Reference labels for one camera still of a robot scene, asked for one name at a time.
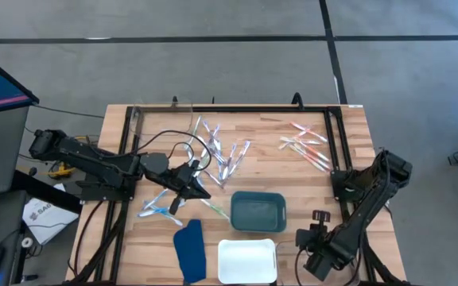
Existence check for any white printed booklet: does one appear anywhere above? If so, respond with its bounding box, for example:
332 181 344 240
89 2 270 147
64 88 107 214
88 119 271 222
21 183 80 245

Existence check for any teal plastic bin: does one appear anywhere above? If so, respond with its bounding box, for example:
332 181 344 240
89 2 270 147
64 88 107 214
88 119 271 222
230 191 288 234

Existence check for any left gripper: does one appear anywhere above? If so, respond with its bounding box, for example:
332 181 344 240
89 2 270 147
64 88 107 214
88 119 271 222
164 160 212 216

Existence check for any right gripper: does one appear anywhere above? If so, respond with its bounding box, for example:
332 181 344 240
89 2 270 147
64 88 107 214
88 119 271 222
296 210 344 281

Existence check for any yellow clamp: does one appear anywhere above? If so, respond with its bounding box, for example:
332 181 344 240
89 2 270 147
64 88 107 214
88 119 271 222
48 162 75 180

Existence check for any dark blue cloth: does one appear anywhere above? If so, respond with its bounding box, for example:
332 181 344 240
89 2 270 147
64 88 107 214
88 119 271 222
173 218 208 284

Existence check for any blue wrapped toothbrush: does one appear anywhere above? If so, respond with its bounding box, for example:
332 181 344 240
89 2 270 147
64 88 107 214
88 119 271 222
149 204 184 227
136 205 166 218
141 187 171 211

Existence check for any black cable loop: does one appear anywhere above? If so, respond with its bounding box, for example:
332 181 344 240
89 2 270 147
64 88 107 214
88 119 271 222
291 91 305 110

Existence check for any white plastic tray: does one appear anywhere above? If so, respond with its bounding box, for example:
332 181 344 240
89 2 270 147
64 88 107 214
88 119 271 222
217 238 278 285

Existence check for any purple toothbrush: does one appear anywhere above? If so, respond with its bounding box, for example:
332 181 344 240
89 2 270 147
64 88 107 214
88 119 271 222
208 123 224 160
228 139 251 178
221 141 238 180
203 120 221 154
196 134 230 166
201 168 227 188

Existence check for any green toothbrush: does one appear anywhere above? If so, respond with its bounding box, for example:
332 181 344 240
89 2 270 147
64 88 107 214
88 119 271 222
200 197 231 221
186 114 203 150
194 150 211 178

